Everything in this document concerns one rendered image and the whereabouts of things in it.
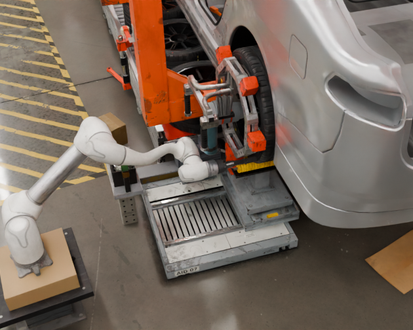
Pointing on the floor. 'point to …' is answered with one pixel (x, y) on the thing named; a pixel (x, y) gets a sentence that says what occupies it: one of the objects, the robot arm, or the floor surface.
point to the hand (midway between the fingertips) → (250, 160)
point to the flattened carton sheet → (403, 260)
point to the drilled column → (128, 209)
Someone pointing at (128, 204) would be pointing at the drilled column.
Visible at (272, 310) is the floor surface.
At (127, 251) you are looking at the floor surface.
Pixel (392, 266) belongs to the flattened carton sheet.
